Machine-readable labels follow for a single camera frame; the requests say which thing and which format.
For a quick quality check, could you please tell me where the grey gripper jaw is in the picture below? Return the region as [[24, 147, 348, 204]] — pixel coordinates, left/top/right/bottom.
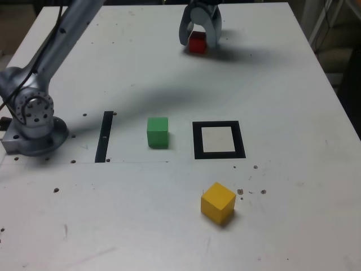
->
[[191, 3, 225, 49], [178, 2, 196, 46]]

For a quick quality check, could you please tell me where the red cube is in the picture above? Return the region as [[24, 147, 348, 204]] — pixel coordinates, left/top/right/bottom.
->
[[188, 30, 208, 54]]

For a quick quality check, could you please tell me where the green cube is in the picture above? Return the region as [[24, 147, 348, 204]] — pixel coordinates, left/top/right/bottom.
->
[[146, 116, 169, 149]]

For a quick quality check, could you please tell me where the yellow cube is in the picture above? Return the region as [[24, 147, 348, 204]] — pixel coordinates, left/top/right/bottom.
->
[[200, 182, 237, 226]]

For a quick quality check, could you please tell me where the black tape square outline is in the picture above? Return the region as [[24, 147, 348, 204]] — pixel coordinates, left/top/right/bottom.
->
[[192, 120, 246, 160]]

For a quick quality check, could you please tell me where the black tape strip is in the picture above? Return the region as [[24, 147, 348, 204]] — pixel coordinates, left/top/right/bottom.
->
[[94, 111, 114, 164]]

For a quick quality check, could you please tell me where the white metal frame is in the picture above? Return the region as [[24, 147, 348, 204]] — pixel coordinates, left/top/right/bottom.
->
[[300, 0, 361, 47]]

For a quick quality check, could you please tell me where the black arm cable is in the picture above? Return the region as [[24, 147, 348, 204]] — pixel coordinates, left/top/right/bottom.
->
[[0, 0, 64, 111]]

